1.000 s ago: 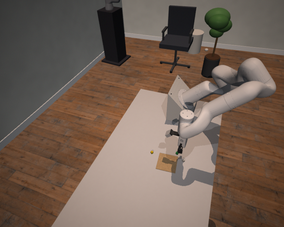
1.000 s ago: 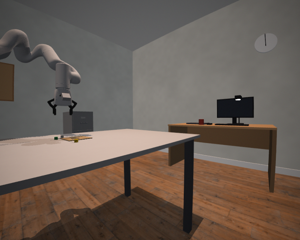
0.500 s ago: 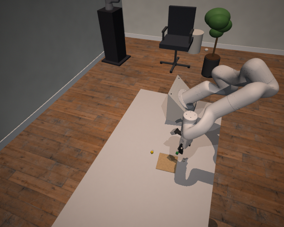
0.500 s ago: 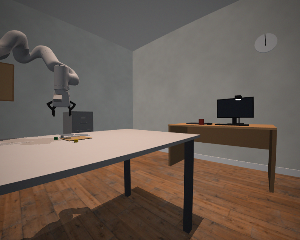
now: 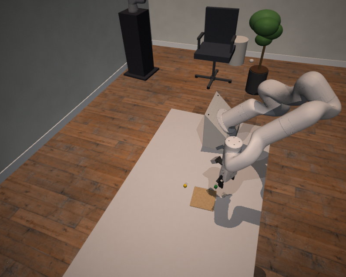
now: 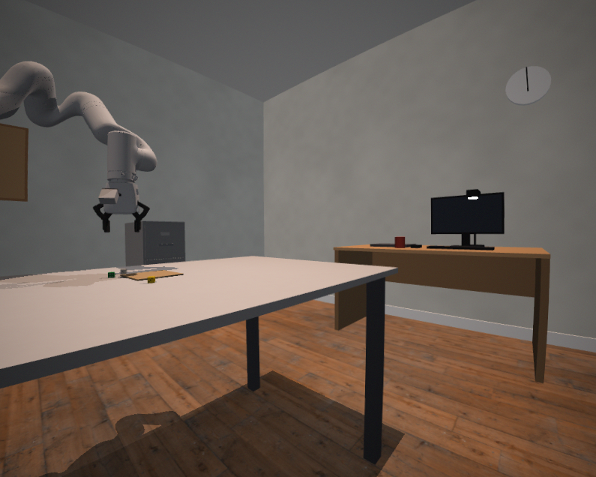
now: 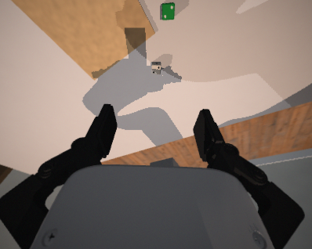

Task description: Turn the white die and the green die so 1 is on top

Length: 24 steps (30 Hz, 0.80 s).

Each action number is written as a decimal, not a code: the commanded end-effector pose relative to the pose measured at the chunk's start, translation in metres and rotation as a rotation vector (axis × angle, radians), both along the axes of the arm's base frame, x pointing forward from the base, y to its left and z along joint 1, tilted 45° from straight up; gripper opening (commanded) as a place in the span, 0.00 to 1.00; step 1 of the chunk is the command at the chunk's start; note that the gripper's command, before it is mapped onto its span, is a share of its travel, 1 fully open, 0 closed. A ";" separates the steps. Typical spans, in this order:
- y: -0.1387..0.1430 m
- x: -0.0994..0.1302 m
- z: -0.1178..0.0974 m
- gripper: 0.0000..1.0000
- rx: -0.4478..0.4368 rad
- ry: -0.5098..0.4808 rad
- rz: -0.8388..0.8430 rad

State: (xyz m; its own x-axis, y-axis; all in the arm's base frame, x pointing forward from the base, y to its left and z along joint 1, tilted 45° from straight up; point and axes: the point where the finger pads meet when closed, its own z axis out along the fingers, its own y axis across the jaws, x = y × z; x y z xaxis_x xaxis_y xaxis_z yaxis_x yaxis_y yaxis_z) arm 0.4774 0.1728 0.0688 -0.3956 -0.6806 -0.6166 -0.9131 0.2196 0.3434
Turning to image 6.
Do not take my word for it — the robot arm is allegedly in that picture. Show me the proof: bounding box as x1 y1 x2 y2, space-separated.
0 61 157 183

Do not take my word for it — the tan cork mat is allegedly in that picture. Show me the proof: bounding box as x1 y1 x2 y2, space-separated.
120 270 184 281

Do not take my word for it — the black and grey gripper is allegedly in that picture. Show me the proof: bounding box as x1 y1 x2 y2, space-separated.
93 181 150 233

